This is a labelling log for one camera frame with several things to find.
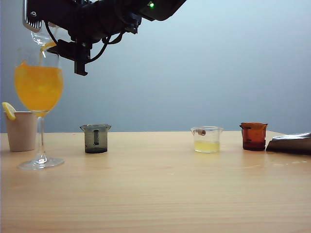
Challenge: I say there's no silver metal object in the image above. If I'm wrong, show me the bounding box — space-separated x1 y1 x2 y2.
265 132 311 155

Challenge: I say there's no clear cup with yellow liquid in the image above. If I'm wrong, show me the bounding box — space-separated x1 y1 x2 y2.
190 126 224 153

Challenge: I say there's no grey smoked measuring cup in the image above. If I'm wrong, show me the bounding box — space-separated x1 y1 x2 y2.
79 124 112 154

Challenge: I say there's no yellow lemon slice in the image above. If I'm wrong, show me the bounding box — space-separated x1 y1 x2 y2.
1 101 17 121

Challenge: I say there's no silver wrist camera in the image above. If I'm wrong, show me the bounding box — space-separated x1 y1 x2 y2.
22 0 42 33

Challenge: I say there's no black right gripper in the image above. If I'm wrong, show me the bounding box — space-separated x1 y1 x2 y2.
41 0 143 76

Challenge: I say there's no clear flared measuring cup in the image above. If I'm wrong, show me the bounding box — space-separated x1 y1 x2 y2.
31 21 59 53

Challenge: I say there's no clear stemmed wine glass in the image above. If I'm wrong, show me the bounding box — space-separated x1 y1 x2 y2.
14 47 65 170

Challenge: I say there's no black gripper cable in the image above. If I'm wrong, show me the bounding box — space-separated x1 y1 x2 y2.
44 21 124 62

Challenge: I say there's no amber brown measuring cup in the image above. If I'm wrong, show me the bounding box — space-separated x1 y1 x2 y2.
239 122 268 151

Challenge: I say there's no beige paper cup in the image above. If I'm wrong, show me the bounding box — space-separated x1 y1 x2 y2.
3 111 39 152

